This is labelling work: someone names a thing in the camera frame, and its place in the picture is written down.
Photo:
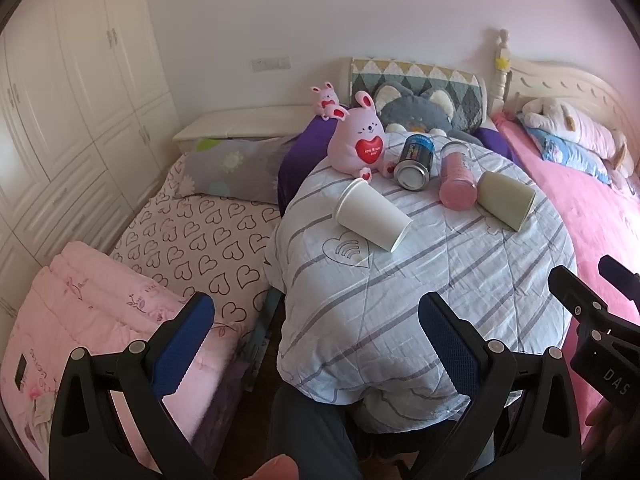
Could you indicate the cream wardrobe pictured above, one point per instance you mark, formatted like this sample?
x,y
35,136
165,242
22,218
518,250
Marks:
x,y
87,121

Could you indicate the black trousers leg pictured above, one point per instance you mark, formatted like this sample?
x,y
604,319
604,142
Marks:
x,y
326,443

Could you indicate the striped light blue quilt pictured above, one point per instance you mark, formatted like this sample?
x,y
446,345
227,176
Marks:
x,y
351,333

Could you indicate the wall socket plate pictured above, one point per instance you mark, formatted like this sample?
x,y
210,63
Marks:
x,y
267,64

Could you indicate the pink fleece blanket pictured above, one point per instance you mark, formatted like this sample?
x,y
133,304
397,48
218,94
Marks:
x,y
580,219

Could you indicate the heart pattern bed sheet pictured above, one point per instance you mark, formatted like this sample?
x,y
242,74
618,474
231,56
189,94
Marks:
x,y
203,243

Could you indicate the folded pink quilt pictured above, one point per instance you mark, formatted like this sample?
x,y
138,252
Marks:
x,y
86,299

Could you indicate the person's left hand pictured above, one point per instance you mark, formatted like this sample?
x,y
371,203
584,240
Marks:
x,y
281,467

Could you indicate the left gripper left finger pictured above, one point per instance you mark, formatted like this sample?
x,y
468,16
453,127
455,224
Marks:
x,y
87,439

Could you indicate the patchwork quilted pillow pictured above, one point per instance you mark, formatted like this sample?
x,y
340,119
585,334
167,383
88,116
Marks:
x,y
425,77

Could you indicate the small pink bunny toy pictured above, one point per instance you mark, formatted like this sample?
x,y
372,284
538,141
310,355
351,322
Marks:
x,y
323,97

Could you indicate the white bedside cabinet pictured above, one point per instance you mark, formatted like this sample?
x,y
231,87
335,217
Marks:
x,y
245,123

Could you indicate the large pink bunny toy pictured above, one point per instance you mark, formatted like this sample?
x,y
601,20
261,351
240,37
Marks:
x,y
359,143

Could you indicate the cream wooden headboard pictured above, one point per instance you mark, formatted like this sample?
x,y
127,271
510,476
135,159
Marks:
x,y
516,81

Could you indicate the purple cushion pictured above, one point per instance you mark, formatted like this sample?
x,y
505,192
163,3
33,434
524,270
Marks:
x,y
308,149

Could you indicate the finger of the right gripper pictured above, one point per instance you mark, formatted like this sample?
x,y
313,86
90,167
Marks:
x,y
589,309
620,277

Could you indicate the blue cartoon pillow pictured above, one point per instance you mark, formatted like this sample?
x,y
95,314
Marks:
x,y
566,153

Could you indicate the green plastic cup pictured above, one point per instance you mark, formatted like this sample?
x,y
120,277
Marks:
x,y
507,199

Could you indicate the white dog plush toy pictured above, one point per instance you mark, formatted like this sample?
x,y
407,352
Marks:
x,y
561,119

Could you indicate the dark blue metal can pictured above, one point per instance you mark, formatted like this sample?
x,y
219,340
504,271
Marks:
x,y
413,170

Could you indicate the white paper cup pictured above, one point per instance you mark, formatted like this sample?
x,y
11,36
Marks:
x,y
366,212

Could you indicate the clear jar pink label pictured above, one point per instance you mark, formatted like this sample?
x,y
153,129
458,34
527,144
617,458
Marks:
x,y
457,184

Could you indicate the person's right hand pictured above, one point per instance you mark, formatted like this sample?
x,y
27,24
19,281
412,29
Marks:
x,y
613,436

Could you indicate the grey mouse plush cushion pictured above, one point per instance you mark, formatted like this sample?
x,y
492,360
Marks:
x,y
430,112

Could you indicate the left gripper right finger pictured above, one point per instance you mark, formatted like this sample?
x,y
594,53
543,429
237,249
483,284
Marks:
x,y
521,422

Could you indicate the grey flower pillow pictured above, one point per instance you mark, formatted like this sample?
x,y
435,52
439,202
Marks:
x,y
244,169

